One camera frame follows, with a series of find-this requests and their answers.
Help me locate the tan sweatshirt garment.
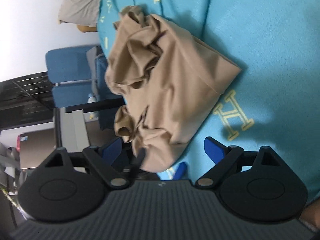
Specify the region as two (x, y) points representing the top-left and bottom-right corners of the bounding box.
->
(105, 6), (240, 173)

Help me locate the grey white shelf unit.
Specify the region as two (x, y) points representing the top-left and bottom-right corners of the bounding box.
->
(53, 108), (90, 153)

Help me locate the brown cardboard box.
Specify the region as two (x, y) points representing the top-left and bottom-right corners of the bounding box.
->
(19, 128), (56, 170)

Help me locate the blue upholstered chair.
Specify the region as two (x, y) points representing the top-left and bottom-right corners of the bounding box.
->
(44, 45), (123, 131)

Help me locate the teal patterned bed sheet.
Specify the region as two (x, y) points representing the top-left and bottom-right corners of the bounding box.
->
(98, 0), (319, 200)

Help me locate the grey pillow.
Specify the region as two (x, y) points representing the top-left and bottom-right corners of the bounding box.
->
(58, 0), (100, 27)

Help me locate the black wire rack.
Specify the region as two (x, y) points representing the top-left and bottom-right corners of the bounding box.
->
(0, 72), (55, 131)

